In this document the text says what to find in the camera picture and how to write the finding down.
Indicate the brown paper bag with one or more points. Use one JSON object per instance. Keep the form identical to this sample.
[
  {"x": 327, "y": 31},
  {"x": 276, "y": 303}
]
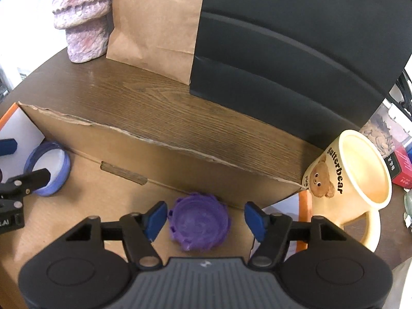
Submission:
[{"x": 154, "y": 22}]

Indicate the black paper bag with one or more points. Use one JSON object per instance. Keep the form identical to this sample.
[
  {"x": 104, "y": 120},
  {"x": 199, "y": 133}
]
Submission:
[{"x": 289, "y": 54}]

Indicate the black clip lid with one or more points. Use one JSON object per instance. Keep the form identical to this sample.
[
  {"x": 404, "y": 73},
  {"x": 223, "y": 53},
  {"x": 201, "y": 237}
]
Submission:
[{"x": 406, "y": 93}]

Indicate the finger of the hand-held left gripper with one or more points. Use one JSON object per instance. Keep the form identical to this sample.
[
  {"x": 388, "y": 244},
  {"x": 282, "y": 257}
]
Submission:
[
  {"x": 7, "y": 147},
  {"x": 32, "y": 178}
]

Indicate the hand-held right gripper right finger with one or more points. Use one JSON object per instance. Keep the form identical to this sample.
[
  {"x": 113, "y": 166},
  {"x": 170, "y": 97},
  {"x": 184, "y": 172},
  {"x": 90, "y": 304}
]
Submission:
[{"x": 256, "y": 222}]

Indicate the pink mottled ceramic vase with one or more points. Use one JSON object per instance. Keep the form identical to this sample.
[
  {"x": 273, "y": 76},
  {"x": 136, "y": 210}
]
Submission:
[{"x": 83, "y": 22}]

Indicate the red and black box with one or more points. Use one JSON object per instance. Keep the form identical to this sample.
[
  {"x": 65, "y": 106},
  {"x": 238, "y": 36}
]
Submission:
[{"x": 404, "y": 161}]

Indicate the yellow bear mug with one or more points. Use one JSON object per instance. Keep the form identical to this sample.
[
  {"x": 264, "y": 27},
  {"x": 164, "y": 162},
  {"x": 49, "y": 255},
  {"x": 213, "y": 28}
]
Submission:
[{"x": 367, "y": 167}]

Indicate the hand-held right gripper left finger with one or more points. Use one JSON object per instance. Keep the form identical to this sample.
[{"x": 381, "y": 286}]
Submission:
[{"x": 156, "y": 220}]

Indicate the orange cardboard box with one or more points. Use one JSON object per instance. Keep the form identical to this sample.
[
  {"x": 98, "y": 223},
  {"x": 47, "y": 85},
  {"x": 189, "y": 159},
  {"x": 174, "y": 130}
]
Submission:
[{"x": 112, "y": 154}]

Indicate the clear cereal container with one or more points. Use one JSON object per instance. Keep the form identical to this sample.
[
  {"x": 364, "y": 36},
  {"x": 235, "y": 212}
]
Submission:
[{"x": 383, "y": 135}]

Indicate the purple ridged cap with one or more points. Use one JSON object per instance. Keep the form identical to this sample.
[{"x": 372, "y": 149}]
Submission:
[{"x": 199, "y": 219}]

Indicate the periwinkle round lid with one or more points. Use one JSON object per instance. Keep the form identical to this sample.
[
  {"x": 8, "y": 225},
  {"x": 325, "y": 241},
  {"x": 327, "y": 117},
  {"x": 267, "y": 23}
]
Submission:
[{"x": 53, "y": 164}]

